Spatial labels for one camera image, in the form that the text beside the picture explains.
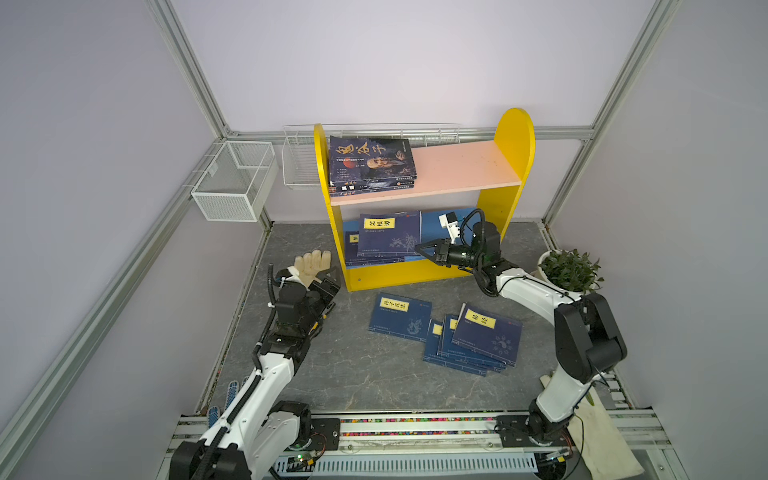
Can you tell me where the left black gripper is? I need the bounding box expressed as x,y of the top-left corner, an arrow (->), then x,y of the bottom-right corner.
300,267 -> 340,334

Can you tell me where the separate blue yellow-label book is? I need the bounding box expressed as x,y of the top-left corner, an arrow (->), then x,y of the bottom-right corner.
343,220 -> 421,268

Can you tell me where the dark wolf cover book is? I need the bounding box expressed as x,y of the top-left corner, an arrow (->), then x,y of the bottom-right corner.
329,179 -> 415,189

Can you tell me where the purple book with old man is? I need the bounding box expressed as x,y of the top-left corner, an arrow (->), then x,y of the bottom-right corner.
329,184 -> 414,198

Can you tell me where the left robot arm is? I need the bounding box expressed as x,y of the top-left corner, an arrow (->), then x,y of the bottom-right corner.
168,266 -> 341,479

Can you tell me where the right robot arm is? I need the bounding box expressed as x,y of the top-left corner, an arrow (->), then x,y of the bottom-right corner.
415,208 -> 628,446

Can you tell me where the beige work glove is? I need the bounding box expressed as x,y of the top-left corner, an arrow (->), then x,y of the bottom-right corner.
293,250 -> 332,287

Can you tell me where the yellow wooden bookshelf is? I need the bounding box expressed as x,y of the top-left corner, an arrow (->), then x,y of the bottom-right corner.
314,108 -> 536,292

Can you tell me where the blue knit glove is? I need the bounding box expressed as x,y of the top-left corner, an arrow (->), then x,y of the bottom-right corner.
205,380 -> 241,427

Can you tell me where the potted green plant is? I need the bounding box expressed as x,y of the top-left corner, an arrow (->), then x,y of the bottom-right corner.
536,249 -> 604,301

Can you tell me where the white mesh basket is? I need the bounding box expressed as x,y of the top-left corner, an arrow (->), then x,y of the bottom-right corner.
192,141 -> 279,222

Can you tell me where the white cloth glove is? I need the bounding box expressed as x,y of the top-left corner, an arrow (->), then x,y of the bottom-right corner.
534,369 -> 644,479

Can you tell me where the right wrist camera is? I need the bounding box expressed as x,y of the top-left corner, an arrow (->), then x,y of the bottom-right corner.
439,211 -> 461,245

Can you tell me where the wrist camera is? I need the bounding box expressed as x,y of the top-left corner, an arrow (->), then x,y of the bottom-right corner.
439,211 -> 461,245
284,266 -> 303,284

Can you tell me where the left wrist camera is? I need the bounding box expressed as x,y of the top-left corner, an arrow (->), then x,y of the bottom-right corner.
284,266 -> 303,284

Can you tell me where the white wire rack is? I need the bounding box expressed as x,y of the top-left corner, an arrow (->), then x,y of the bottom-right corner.
282,123 -> 460,190

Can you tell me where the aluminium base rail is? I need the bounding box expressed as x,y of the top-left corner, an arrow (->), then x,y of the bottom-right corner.
155,409 -> 691,480

